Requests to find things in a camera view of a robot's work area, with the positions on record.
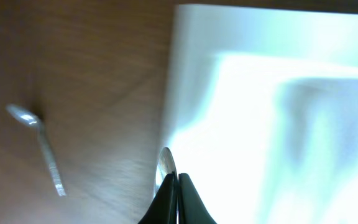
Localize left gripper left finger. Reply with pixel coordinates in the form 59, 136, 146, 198
139, 172, 178, 224

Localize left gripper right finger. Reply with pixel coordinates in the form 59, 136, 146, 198
178, 173, 216, 224

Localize small steel teaspoon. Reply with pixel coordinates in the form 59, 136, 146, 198
6, 104, 67, 197
155, 147, 177, 194

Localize white plastic cutlery tray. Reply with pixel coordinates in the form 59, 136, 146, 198
161, 4, 358, 223

